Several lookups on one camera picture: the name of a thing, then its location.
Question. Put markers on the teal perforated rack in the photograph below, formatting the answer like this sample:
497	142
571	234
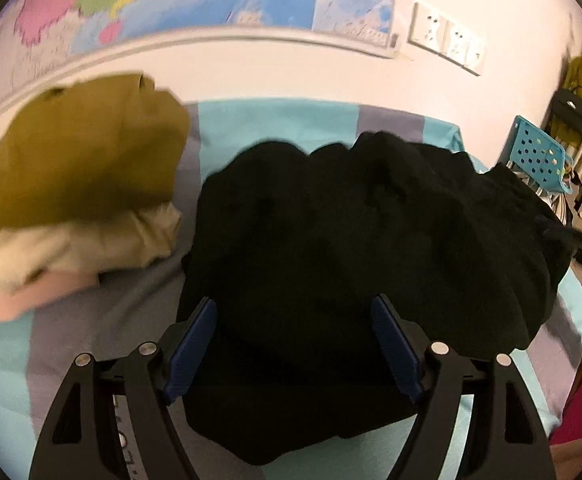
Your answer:
536	152

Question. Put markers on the cream garment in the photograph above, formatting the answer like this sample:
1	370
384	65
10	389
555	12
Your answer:
71	250

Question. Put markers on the olive green garment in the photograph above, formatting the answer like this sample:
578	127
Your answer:
81	150

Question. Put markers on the white wall socket row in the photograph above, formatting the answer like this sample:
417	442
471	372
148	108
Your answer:
446	37

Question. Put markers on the black coat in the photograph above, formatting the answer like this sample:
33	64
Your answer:
346	235

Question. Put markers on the red cloth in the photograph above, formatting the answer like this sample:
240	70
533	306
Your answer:
581	405

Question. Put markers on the black handbag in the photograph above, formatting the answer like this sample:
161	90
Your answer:
571	110

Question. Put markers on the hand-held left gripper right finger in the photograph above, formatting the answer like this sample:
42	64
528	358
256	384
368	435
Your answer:
393	345

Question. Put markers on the blue lavender striped bed sheet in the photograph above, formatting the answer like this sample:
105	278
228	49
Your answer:
271	120

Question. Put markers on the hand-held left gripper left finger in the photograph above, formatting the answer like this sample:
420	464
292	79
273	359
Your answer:
193	345

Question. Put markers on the pink garment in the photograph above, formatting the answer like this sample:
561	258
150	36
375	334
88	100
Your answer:
1	307

